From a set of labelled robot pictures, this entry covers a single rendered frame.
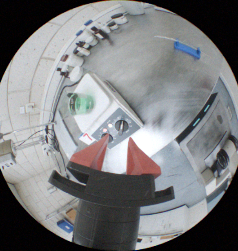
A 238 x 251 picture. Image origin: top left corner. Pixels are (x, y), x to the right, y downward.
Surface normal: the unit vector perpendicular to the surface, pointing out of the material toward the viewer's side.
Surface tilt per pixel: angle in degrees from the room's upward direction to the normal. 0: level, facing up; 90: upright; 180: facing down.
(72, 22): 90
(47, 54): 90
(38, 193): 90
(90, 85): 0
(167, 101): 0
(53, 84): 90
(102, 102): 0
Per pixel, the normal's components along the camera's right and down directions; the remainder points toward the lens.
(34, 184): 0.62, -0.66
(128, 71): -0.44, 0.15
